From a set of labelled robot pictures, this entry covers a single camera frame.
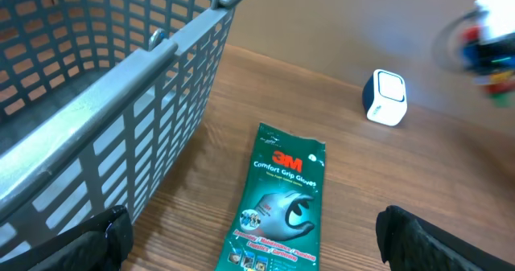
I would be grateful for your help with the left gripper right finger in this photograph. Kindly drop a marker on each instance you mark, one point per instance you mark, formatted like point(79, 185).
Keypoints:
point(408, 242)

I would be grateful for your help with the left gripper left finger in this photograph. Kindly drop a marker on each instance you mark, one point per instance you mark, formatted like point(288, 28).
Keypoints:
point(100, 243)

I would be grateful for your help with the white barcode scanner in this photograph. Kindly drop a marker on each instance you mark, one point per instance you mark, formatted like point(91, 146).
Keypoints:
point(384, 98)

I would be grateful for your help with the green 3M gloves package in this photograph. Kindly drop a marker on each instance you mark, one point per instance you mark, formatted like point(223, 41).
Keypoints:
point(278, 221)

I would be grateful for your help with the grey plastic shopping basket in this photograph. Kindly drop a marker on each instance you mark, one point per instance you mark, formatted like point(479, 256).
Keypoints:
point(98, 100)

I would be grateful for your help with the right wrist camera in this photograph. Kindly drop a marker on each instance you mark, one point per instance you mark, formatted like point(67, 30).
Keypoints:
point(496, 19)

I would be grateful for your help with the red chili sauce bottle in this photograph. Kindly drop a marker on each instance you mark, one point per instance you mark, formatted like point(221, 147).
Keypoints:
point(498, 87)

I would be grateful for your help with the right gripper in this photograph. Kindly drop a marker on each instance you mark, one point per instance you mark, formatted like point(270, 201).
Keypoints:
point(491, 58)

